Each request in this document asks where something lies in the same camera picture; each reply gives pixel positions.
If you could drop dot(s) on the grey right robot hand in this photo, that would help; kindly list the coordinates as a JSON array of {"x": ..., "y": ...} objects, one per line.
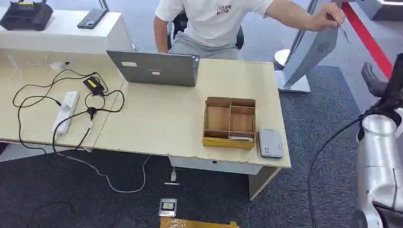
[{"x": 393, "y": 91}]

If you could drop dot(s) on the person's left hand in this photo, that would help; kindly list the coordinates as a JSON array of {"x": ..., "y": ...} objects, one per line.
[{"x": 327, "y": 17}]

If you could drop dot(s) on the thin card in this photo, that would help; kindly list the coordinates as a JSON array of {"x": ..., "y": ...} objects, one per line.
[{"x": 345, "y": 33}]

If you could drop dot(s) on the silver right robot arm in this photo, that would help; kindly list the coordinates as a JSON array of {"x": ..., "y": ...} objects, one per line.
[{"x": 377, "y": 163}]

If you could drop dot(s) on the white kiosk stand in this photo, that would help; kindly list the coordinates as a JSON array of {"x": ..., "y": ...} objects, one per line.
[{"x": 307, "y": 53}]

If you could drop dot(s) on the white furniture base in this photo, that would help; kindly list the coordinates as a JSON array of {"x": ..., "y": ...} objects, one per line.
[{"x": 381, "y": 8}]

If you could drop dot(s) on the round chrome stand base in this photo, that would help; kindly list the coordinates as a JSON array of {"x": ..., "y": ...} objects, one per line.
[{"x": 281, "y": 58}]

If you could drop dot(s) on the person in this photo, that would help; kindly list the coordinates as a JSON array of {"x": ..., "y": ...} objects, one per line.
[{"x": 211, "y": 22}]

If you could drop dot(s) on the grey card reader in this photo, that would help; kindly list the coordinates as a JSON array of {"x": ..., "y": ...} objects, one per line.
[{"x": 270, "y": 143}]

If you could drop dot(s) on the wooden compartment box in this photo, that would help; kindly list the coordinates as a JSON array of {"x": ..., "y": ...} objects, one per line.
[{"x": 229, "y": 124}]

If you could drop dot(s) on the black office chair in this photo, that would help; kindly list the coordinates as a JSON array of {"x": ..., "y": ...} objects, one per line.
[{"x": 179, "y": 23}]

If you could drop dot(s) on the white card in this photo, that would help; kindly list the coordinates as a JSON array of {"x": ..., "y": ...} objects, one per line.
[{"x": 240, "y": 138}]

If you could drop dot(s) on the grey laptop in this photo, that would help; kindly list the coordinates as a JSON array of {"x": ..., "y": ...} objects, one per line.
[{"x": 157, "y": 69}]

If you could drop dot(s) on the pale wooden desk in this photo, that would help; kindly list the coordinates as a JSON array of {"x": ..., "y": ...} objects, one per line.
[{"x": 163, "y": 119}]

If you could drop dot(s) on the small white plug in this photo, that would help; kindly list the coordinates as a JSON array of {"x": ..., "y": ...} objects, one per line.
[{"x": 173, "y": 177}]

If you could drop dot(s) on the black smartphone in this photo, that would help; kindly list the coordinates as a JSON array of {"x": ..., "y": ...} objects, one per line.
[{"x": 93, "y": 18}]

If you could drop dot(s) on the yellow box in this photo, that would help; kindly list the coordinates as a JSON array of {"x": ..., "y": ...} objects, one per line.
[{"x": 195, "y": 224}]

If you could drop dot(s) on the black power adapter yellow label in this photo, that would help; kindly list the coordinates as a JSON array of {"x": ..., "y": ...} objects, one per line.
[{"x": 93, "y": 85}]

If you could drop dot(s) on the silver floor socket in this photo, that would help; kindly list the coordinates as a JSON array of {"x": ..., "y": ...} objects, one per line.
[{"x": 167, "y": 207}]

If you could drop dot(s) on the white counter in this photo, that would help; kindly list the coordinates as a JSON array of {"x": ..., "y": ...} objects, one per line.
[{"x": 63, "y": 39}]

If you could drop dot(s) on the small white charger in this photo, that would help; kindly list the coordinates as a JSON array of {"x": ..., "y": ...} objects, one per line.
[{"x": 57, "y": 65}]

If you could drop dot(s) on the white power strip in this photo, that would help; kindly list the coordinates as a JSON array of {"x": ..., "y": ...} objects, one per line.
[{"x": 66, "y": 111}]

